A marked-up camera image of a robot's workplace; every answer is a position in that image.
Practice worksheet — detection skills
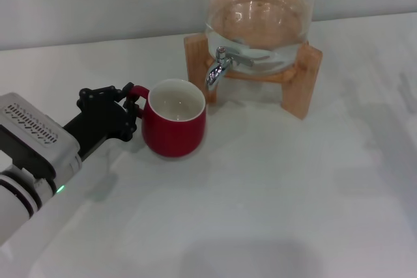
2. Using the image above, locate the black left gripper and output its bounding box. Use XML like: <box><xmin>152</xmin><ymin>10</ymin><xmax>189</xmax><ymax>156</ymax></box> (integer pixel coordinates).
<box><xmin>63</xmin><ymin>81</ymin><xmax>140</xmax><ymax>161</ymax></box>

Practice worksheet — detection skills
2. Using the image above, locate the red ceramic cup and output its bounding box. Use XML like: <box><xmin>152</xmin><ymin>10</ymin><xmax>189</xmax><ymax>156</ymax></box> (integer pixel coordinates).
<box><xmin>126</xmin><ymin>78</ymin><xmax>207</xmax><ymax>159</ymax></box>

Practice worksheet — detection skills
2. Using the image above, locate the chrome faucet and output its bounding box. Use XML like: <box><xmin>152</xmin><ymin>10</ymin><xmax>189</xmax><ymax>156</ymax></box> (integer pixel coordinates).
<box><xmin>204</xmin><ymin>46</ymin><xmax>254</xmax><ymax>92</ymax></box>

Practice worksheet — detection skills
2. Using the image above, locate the wooden dispenser stand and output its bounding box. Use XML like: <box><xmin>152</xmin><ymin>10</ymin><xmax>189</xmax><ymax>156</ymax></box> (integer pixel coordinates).
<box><xmin>183</xmin><ymin>34</ymin><xmax>323</xmax><ymax>120</ymax></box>

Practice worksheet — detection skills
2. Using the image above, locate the glass water dispenser jar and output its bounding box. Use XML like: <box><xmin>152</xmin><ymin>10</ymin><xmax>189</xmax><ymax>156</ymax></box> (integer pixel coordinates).
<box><xmin>204</xmin><ymin>0</ymin><xmax>317</xmax><ymax>76</ymax></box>

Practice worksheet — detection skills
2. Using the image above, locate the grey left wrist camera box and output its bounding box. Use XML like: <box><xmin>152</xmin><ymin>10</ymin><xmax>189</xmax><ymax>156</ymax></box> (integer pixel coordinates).
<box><xmin>0</xmin><ymin>92</ymin><xmax>81</xmax><ymax>181</ymax></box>

